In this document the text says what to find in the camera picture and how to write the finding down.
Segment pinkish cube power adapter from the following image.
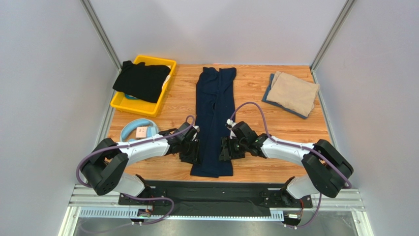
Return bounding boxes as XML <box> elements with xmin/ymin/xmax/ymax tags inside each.
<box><xmin>135</xmin><ymin>126</ymin><xmax>148</xmax><ymax>139</ymax></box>

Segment navy t shirt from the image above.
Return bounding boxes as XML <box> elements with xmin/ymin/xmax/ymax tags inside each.
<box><xmin>190</xmin><ymin>67</ymin><xmax>237</xmax><ymax>178</ymax></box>

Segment light blue headphones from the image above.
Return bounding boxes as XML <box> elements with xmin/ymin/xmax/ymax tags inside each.
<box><xmin>120</xmin><ymin>118</ymin><xmax>160</xmax><ymax>142</ymax></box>

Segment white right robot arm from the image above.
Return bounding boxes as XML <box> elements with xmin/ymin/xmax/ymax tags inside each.
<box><xmin>219</xmin><ymin>133</ymin><xmax>354</xmax><ymax>202</ymax></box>

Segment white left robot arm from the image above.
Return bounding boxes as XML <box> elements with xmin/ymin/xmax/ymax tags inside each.
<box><xmin>76</xmin><ymin>123</ymin><xmax>200</xmax><ymax>198</ymax></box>

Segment beige folded t shirt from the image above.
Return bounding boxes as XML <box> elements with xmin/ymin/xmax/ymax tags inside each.
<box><xmin>267</xmin><ymin>71</ymin><xmax>320</xmax><ymax>116</ymax></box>

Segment yellow plastic bin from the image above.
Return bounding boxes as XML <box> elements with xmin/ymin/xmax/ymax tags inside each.
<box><xmin>110</xmin><ymin>55</ymin><xmax>177</xmax><ymax>117</ymax></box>

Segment black t shirt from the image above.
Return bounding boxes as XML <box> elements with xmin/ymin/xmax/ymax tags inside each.
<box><xmin>113</xmin><ymin>61</ymin><xmax>171</xmax><ymax>103</ymax></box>

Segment teal cloth in bin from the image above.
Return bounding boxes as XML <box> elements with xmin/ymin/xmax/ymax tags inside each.
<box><xmin>124</xmin><ymin>94</ymin><xmax>138</xmax><ymax>100</ymax></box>

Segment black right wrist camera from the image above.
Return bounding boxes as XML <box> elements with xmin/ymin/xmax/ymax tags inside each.
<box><xmin>226</xmin><ymin>119</ymin><xmax>258</xmax><ymax>141</ymax></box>

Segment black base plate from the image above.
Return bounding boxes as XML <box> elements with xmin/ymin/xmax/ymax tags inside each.
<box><xmin>118</xmin><ymin>179</ymin><xmax>313</xmax><ymax>217</ymax></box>

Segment aluminium frame rail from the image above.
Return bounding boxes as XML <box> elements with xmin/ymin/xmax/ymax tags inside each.
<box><xmin>59</xmin><ymin>181</ymin><xmax>372</xmax><ymax>236</ymax></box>

